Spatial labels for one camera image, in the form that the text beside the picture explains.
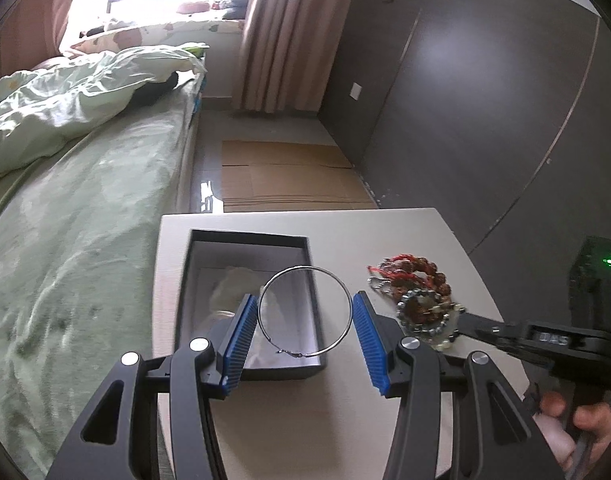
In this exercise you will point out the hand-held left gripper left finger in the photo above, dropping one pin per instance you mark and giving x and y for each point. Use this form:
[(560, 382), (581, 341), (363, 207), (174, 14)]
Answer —
[(238, 341)]

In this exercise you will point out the bed with green sheet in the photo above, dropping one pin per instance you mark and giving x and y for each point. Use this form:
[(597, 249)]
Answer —
[(85, 240)]

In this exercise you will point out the floral cushion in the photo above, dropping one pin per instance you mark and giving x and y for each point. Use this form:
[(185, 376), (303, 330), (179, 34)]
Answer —
[(150, 32)]

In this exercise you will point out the black jewelry box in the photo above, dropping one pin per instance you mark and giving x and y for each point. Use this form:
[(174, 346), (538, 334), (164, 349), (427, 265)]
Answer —
[(285, 370)]

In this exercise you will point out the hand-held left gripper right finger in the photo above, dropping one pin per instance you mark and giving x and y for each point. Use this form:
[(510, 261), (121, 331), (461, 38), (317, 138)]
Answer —
[(369, 342)]

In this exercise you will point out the person's right hand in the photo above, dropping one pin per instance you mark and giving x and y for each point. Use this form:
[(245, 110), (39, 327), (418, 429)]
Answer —
[(593, 417)]

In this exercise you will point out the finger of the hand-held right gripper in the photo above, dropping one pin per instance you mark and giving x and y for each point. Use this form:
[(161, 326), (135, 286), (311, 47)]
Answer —
[(490, 332)]

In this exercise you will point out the white tissue paper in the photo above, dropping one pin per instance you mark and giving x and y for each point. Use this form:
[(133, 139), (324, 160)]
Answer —
[(238, 285)]

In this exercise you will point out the white wall socket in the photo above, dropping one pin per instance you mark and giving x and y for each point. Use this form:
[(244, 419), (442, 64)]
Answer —
[(356, 91)]

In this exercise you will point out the narrow pink curtain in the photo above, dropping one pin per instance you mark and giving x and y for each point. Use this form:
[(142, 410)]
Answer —
[(40, 10)]

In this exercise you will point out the dark brown wardrobe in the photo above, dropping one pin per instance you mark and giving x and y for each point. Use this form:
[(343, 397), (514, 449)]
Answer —
[(460, 110)]

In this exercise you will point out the pale green quilt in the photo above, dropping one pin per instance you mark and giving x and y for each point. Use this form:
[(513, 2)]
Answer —
[(70, 95)]

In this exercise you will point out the wide pink curtain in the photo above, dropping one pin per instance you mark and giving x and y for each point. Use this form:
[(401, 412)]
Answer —
[(290, 35)]

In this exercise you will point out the flattened cardboard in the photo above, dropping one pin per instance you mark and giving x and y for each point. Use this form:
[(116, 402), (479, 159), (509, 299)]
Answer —
[(290, 175)]

